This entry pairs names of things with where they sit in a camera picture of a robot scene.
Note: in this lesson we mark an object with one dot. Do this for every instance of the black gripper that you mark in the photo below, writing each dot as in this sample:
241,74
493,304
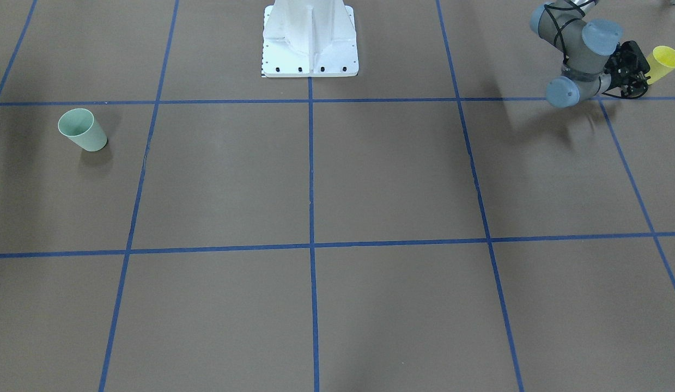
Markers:
622,75

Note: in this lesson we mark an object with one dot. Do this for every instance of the yellow plastic cup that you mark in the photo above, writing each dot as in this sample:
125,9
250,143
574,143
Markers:
661,62

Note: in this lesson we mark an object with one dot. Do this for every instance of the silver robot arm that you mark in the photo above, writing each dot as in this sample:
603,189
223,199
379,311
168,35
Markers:
594,59

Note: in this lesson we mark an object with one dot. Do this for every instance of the light green plastic cup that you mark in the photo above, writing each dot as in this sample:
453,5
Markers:
81,127

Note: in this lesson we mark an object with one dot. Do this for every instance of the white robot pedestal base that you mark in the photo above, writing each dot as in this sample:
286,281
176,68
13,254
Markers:
304,39

